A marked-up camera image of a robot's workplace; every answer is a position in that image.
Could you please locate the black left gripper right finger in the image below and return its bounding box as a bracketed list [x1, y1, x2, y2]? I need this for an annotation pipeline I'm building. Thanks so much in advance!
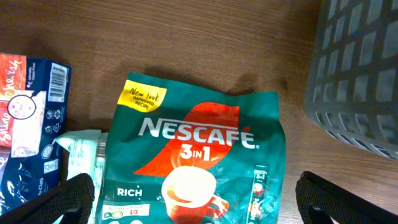
[295, 171, 397, 224]

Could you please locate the pale green wrapped bar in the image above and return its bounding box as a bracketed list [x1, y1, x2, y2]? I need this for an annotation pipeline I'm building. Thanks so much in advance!
[55, 129, 108, 223]

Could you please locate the green Nescafe coffee bag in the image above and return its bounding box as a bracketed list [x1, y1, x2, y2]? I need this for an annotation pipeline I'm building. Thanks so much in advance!
[95, 73, 286, 223]

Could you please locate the grey plastic basket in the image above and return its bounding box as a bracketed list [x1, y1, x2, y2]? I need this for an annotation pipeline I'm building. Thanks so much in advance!
[304, 0, 397, 160]

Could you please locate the blue tissue pack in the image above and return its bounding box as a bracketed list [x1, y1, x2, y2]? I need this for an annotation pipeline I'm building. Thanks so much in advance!
[1, 53, 72, 214]

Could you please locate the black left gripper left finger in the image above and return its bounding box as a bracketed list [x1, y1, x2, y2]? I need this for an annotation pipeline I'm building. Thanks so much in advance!
[1, 173, 95, 224]

